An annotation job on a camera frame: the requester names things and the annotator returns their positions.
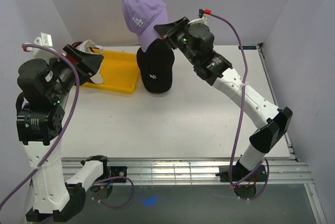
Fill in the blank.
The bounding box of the purple visor cap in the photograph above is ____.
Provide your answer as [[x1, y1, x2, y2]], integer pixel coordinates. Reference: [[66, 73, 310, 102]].
[[122, 0, 169, 52]]

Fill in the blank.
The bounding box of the black baseball cap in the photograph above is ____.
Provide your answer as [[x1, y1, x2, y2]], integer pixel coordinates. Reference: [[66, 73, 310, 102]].
[[136, 39, 175, 94]]

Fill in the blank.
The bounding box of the red baseball cap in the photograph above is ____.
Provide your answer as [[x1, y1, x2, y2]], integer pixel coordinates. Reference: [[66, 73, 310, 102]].
[[66, 41, 83, 63]]

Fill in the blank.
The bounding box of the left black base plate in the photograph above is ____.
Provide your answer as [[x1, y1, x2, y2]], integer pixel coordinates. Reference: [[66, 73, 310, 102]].
[[108, 166, 128, 183]]

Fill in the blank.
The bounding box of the white baseball cap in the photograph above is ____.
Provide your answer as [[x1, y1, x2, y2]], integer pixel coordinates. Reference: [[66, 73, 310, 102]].
[[76, 40, 104, 84]]

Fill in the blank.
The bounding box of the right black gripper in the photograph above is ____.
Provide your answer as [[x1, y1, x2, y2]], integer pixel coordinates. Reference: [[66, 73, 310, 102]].
[[152, 18, 197, 66]]

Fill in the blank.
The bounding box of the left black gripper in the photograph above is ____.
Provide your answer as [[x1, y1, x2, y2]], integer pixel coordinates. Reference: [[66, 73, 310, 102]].
[[47, 43, 104, 103]]

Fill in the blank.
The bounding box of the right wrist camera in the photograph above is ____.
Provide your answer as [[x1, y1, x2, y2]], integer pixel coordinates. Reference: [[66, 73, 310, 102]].
[[188, 9, 211, 25]]

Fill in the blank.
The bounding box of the aluminium frame rail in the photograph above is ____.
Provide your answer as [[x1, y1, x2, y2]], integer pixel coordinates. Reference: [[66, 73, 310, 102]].
[[71, 157, 329, 223]]

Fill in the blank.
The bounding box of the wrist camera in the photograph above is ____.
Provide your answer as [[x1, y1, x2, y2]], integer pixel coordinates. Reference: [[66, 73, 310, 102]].
[[23, 32, 53, 61], [188, 9, 211, 25]]

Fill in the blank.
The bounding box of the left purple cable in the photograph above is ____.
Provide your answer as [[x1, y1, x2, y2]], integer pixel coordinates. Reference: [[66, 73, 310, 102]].
[[0, 43, 134, 208]]

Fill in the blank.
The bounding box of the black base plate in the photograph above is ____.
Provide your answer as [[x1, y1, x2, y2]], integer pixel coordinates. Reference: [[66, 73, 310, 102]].
[[216, 163, 270, 183], [108, 166, 128, 183]]

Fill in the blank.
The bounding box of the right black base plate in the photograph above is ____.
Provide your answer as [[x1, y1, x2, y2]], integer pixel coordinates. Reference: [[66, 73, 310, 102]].
[[216, 163, 270, 183]]

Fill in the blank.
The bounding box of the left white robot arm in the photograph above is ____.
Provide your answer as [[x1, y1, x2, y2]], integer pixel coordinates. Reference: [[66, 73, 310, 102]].
[[16, 45, 111, 222]]

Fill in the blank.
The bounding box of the yellow plastic tray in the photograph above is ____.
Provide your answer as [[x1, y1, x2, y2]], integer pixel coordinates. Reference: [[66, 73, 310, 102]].
[[82, 50, 139, 94]]

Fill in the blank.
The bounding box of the blue table label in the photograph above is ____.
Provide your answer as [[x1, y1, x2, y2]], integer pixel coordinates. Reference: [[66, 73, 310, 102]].
[[242, 46, 257, 50]]

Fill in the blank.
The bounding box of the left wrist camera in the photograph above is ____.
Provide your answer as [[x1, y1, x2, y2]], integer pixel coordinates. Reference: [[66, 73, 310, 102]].
[[23, 32, 53, 61]]

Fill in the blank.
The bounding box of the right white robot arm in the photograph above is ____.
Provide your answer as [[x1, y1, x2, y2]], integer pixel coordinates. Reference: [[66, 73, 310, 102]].
[[154, 17, 293, 181]]

